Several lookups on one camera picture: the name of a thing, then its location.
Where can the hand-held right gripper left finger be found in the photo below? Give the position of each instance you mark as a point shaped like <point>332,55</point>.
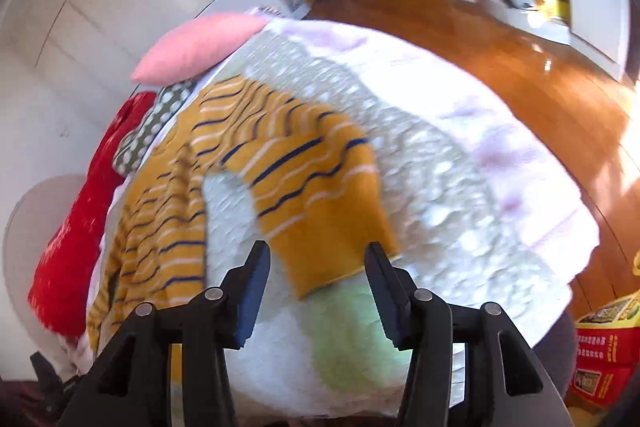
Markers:
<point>252,302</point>

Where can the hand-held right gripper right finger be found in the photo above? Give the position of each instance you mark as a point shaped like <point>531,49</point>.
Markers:
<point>387,302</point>

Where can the yellow striped sweater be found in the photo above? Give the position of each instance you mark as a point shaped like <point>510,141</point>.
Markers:
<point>300,177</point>

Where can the pastel patchwork bed blanket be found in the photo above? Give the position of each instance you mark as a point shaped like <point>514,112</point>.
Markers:
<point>425,167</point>

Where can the red blanket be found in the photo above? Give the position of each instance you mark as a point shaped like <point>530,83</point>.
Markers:
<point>82,227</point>

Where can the green polka dot cloth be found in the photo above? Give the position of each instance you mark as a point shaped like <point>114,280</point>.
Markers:
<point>150,129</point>

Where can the round white stool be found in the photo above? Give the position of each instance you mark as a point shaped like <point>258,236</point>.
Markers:
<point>35,247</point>

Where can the red and yellow bag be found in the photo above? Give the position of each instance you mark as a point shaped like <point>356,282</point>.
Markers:
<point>607,347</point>

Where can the pink pillow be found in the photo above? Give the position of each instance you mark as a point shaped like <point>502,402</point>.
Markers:
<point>197,49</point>

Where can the white wardrobe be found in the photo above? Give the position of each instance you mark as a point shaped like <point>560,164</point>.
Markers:
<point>100,7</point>

